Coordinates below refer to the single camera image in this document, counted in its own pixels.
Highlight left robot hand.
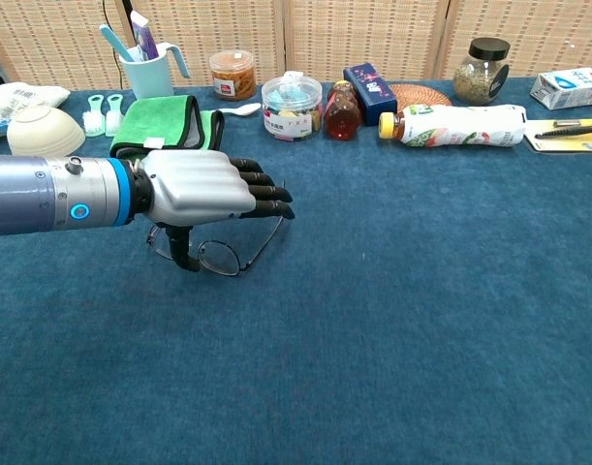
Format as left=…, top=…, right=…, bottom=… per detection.
left=133, top=148, right=296, bottom=273

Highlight white plastic wipes package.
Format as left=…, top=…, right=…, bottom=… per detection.
left=0, top=81, right=72, bottom=141

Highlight teal toothbrush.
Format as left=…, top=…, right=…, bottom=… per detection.
left=99, top=23, right=136, bottom=63

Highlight glass jar black lid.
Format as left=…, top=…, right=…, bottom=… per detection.
left=452, top=37, right=512, bottom=107

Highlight round woven coaster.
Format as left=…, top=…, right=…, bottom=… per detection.
left=387, top=82, right=454, bottom=109

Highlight green microfiber cloth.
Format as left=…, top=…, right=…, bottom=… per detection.
left=109, top=94, right=226, bottom=162

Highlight clear tub binder clips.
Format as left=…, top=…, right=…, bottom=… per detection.
left=261, top=76, right=324, bottom=142

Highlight dark blue carton box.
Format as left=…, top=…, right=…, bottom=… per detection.
left=342, top=62, right=399, bottom=127

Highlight white purple toothpaste tube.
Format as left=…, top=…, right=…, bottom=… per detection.
left=129, top=10, right=160, bottom=62

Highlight yellow-capped tea bottle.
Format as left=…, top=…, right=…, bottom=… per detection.
left=378, top=104, right=527, bottom=148

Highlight bamboo folding screen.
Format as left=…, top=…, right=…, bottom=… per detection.
left=0, top=0, right=592, bottom=92

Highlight light blue handled cup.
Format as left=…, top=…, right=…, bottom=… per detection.
left=118, top=42, right=192, bottom=101

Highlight white blue milk carton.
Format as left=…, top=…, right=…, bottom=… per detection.
left=529, top=66, right=592, bottom=111

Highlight cream upturned bowl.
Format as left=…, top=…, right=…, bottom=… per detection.
left=6, top=106, right=87, bottom=157

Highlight teal handled scrub brush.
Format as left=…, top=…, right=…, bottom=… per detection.
left=104, top=94, right=126, bottom=138
left=83, top=94, right=107, bottom=139

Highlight thin black cable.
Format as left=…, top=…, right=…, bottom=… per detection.
left=101, top=0, right=125, bottom=91

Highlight white plastic spoon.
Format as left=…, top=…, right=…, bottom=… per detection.
left=216, top=102, right=263, bottom=118

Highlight honey squeeze bottle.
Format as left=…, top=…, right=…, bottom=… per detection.
left=323, top=79, right=363, bottom=142

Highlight blue table mat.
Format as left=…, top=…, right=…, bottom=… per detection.
left=0, top=77, right=592, bottom=465

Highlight black wire eyeglasses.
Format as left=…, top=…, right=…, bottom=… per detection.
left=146, top=178, right=288, bottom=277

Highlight black stand pole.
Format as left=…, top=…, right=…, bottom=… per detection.
left=119, top=0, right=137, bottom=47

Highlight clear jar orange snacks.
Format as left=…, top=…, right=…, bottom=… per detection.
left=208, top=49, right=257, bottom=102

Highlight razor in yellow blister pack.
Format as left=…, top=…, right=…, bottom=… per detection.
left=522, top=117, right=592, bottom=155

